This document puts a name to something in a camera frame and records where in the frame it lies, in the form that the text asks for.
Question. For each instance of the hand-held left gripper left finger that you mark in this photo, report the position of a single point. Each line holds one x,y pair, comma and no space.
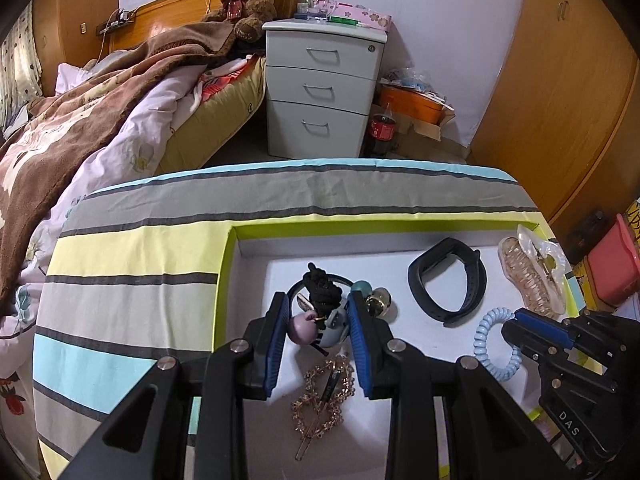
277,345

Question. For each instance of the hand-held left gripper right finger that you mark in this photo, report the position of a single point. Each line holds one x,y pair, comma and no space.
361,347

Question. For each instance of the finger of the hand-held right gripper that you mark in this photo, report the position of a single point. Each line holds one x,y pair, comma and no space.
530,345
545,327

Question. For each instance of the clear claw hair clip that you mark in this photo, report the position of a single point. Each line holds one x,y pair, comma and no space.
525,270

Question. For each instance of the black wristband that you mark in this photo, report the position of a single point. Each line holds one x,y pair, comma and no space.
475,280

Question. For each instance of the green shallow box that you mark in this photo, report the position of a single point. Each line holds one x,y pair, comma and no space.
390,260

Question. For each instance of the pink plastic container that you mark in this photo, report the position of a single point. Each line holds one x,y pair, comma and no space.
620,265

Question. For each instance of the striped bed sheet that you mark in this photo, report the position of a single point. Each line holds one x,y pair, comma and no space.
150,240

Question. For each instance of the cola bottle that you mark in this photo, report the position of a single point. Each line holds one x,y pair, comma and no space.
382,130

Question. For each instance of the cardboard box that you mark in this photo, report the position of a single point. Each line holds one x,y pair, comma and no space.
425,129

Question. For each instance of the grey drawer nightstand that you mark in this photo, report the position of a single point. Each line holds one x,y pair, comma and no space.
320,110

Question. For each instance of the large wooden wardrobe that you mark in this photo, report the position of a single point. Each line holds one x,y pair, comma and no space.
560,85

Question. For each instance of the pale floral quilt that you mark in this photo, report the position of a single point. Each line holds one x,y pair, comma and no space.
135,145

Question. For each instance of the orange box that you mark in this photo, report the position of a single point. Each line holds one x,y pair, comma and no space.
410,102

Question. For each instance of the clear plastic bags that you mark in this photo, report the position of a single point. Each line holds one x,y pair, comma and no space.
412,81

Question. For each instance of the brown blanket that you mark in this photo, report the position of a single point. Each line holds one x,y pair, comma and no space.
75,125

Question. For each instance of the green tube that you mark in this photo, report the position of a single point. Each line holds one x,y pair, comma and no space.
342,19

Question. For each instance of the pink floral tissue box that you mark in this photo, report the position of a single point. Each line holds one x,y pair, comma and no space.
365,14

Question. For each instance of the clear jars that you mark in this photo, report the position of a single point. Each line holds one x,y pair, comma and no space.
312,7

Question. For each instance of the wooden headboard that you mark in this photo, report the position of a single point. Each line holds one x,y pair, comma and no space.
165,15

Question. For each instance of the white power strip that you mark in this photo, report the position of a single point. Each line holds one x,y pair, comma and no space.
117,21

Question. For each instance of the dotted curtain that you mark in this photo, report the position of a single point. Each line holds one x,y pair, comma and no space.
20,60

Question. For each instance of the tall wooden cabinet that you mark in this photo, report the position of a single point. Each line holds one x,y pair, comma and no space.
75,10

